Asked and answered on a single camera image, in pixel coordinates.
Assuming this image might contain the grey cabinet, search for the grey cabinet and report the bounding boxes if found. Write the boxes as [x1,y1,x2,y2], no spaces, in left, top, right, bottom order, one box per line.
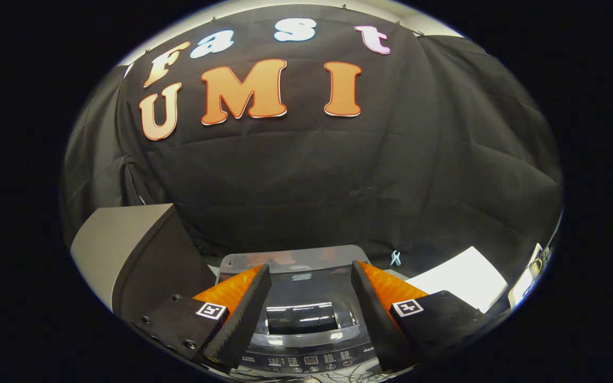
[71,204,217,320]

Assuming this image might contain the black backdrop cloth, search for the black backdrop cloth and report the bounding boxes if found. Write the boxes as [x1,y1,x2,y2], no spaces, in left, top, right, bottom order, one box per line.
[62,5,562,267]

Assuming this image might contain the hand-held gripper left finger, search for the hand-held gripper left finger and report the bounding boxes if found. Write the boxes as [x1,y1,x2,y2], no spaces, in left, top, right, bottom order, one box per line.
[132,264,272,370]

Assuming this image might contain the white side table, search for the white side table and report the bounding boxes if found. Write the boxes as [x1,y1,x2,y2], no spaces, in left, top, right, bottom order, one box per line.
[508,243,550,309]

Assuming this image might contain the grey washing machine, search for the grey washing machine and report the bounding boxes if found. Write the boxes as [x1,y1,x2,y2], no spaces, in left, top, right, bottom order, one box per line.
[216,245,392,379]

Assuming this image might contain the white box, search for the white box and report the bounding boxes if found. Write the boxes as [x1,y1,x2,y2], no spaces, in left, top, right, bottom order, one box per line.
[405,246,508,313]

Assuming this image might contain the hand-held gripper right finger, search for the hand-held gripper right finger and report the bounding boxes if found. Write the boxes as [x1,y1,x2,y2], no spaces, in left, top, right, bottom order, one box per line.
[350,261,491,373]

